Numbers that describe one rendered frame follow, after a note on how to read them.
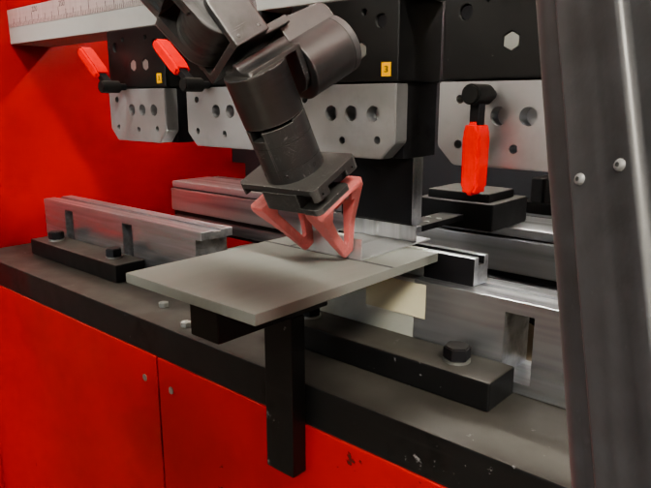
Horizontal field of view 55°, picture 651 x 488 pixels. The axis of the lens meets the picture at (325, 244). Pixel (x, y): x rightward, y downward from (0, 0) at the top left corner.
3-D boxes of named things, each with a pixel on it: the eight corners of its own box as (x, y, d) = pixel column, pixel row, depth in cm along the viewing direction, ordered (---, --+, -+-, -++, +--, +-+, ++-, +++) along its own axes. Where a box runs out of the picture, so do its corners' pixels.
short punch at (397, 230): (341, 231, 76) (342, 153, 74) (352, 229, 77) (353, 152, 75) (410, 244, 70) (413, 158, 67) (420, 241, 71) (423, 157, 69)
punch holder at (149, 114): (111, 139, 100) (104, 31, 97) (157, 137, 106) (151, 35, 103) (167, 143, 91) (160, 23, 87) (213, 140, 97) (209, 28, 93)
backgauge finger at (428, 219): (351, 238, 81) (352, 199, 79) (453, 212, 100) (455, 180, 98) (431, 253, 73) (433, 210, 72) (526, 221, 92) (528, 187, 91)
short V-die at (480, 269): (326, 256, 78) (327, 232, 77) (342, 252, 80) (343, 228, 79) (473, 287, 65) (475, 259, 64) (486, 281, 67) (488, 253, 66)
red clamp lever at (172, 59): (151, 35, 82) (188, 83, 79) (177, 37, 85) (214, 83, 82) (146, 46, 83) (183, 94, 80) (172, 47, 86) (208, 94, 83)
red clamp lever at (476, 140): (455, 195, 56) (461, 83, 54) (478, 190, 59) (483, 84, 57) (474, 197, 55) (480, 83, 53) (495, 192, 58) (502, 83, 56)
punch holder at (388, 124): (291, 152, 75) (289, 6, 71) (336, 148, 81) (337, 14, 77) (394, 160, 65) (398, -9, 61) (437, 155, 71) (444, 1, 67)
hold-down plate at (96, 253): (31, 254, 118) (29, 238, 118) (59, 249, 122) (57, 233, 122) (116, 284, 99) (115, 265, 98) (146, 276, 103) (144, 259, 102)
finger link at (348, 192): (331, 228, 68) (302, 154, 63) (384, 237, 64) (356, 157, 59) (293, 266, 65) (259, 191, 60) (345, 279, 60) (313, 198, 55)
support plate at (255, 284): (125, 283, 59) (125, 272, 59) (313, 237, 78) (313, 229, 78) (255, 326, 47) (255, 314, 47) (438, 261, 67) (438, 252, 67)
